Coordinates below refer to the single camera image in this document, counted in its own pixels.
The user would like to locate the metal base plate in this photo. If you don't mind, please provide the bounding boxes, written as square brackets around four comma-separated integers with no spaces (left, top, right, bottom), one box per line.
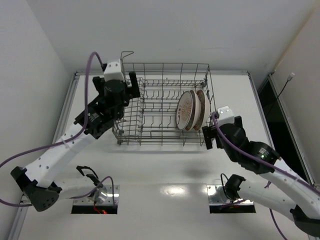
[206,184,254,207]
[73,185,120,207]

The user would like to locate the floral plate brown rim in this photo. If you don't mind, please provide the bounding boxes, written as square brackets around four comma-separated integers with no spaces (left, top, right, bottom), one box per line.
[193,89,211,131]
[185,90,201,131]

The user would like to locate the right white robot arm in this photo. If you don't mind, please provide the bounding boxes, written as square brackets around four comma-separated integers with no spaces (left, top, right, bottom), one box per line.
[202,112,320,238]

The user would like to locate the grey wire dish rack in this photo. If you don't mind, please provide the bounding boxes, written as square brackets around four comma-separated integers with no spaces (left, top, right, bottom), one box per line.
[113,51,214,146]

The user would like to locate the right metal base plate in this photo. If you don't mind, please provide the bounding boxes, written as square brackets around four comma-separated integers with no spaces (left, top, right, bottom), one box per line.
[206,184,254,207]

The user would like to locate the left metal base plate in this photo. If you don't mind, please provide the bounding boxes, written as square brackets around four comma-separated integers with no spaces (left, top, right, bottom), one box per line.
[73,185,120,207]

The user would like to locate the black wall cable white plug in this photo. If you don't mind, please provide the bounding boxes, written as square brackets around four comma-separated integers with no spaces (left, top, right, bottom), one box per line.
[265,72,295,118]

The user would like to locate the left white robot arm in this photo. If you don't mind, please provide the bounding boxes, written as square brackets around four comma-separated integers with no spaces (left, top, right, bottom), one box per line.
[10,71,141,212]

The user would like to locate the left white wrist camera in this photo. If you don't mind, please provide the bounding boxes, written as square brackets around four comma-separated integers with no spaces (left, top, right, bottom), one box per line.
[103,59,125,82]

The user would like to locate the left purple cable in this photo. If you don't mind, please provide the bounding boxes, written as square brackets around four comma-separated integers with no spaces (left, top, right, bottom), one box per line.
[0,51,116,208]

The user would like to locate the white plate orange sunburst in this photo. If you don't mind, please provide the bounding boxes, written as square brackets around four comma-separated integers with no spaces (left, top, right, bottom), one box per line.
[175,91,193,130]

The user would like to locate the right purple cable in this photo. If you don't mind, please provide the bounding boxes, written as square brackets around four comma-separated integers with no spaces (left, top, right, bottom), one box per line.
[211,111,320,240]

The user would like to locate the purple cable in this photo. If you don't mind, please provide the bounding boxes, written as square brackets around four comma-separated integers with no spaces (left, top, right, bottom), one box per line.
[211,111,320,240]
[0,51,116,208]

